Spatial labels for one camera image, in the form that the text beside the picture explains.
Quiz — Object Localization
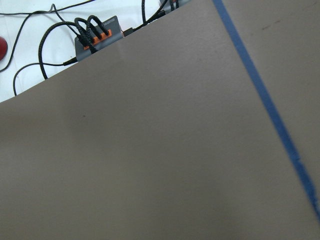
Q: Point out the red round object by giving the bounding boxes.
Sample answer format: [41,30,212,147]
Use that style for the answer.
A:
[0,36,8,60]

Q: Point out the black cable bundle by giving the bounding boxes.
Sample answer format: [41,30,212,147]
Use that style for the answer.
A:
[0,0,181,97]

